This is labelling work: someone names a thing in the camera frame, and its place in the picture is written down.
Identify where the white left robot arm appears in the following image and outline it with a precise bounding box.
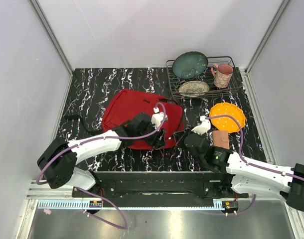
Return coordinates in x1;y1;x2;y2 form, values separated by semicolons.
36;112;167;197

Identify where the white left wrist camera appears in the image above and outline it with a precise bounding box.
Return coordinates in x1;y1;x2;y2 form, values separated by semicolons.
151;112;167;128

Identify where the yellow polka dot plate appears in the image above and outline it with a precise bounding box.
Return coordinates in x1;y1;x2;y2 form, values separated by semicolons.
209;102;246;133

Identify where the grey wire dish rack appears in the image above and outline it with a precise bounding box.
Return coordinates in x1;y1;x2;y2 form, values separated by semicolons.
166;56;242;99

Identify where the red student backpack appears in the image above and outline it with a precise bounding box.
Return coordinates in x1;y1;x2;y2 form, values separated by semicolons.
64;89;185;150

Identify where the pink patterned mug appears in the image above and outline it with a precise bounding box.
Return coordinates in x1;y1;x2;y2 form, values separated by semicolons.
210;64;234;89

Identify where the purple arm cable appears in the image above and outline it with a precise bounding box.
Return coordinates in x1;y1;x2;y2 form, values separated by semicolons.
36;102;167;230
204;114;304;216

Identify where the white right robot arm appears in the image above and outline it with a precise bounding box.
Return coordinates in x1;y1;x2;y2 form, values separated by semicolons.
178;130;304;212

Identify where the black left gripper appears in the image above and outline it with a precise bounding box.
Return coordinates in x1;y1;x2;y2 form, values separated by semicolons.
136;120;165;149

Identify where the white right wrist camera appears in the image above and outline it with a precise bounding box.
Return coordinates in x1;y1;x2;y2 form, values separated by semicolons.
191;116;211;135

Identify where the aluminium frame rail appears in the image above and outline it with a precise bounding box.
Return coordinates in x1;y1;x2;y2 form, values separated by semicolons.
28;0;74;75

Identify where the speckled cream plate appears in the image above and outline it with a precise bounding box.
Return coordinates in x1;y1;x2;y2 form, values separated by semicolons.
178;81;210;98

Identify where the teal glazed plate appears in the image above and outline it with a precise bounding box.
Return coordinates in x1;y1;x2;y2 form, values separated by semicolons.
172;51;208;79

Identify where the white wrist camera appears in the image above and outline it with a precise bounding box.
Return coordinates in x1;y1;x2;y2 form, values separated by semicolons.
191;116;211;135
151;112;167;128

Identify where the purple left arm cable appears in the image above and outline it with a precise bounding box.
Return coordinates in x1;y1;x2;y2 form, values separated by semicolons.
36;102;167;230

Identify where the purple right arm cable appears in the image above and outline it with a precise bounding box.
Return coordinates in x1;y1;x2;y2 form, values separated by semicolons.
204;114;304;216

